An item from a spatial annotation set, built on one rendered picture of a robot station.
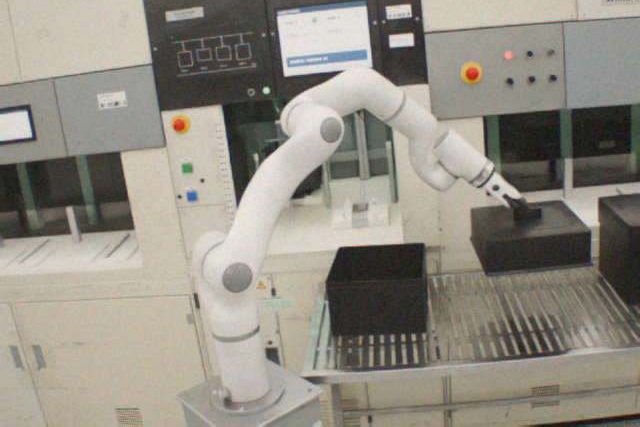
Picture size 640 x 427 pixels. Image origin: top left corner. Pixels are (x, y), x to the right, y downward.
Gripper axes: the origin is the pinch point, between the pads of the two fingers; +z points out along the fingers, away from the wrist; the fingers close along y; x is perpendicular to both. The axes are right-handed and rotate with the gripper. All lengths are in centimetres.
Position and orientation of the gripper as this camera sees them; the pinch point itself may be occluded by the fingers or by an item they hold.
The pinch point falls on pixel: (524, 210)
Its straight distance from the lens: 191.1
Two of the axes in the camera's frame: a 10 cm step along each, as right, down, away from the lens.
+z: 7.8, 6.1, 1.3
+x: -6.2, 7.4, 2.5
